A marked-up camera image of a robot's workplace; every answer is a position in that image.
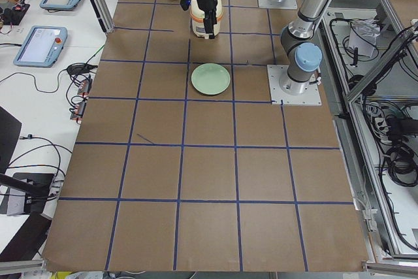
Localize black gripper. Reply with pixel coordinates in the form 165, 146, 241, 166
197, 0, 217, 39

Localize left green plate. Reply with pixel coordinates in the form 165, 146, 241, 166
191, 63, 231, 95

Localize lower teach pendant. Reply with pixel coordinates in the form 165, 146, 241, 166
13, 25, 68, 68

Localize white rice cooker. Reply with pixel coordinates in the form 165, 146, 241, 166
189, 0, 223, 39

